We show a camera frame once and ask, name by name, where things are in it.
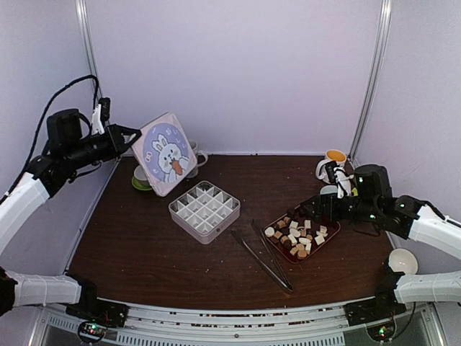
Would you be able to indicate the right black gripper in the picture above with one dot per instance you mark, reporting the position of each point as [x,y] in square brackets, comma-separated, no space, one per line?
[320,201]

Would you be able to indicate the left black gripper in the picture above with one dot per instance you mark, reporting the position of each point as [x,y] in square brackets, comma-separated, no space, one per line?
[117,145]

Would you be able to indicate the bunny print tin lid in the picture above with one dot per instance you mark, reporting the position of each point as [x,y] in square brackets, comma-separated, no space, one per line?
[164,153]

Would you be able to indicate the metal tongs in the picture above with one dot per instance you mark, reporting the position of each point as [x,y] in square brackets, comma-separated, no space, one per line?
[265,257]

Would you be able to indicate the white divided tin box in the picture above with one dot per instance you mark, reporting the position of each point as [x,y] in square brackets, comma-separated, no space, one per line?
[205,211]

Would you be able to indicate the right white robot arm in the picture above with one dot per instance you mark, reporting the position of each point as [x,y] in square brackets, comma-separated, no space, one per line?
[404,216]

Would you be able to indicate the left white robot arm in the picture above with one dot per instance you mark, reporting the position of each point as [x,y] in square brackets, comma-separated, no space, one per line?
[74,142]

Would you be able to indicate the red chocolate tray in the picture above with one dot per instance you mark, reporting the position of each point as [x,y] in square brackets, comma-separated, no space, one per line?
[297,237]

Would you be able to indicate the light blue bowl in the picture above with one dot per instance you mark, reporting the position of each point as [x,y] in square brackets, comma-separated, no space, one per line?
[329,189]

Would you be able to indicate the white bowl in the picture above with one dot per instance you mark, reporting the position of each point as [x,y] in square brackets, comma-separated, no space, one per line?
[140,176]

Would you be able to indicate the green saucer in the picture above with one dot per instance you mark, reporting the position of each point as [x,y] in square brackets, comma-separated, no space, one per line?
[140,185]

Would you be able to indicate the yellow interior mug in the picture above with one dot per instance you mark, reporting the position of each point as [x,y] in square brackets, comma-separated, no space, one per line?
[331,155]

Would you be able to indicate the tall coral print mug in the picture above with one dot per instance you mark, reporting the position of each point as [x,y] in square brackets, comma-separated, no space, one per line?
[201,158]

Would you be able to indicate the white bowl off table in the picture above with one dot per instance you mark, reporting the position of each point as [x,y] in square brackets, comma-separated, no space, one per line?
[402,260]

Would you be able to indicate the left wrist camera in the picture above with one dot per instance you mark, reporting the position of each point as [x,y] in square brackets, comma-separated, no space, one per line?
[100,116]

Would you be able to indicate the front metal rail base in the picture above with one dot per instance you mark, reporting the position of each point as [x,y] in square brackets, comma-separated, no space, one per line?
[327,324]

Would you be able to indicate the right aluminium frame post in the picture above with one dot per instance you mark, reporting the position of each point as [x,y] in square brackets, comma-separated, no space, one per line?
[381,42]

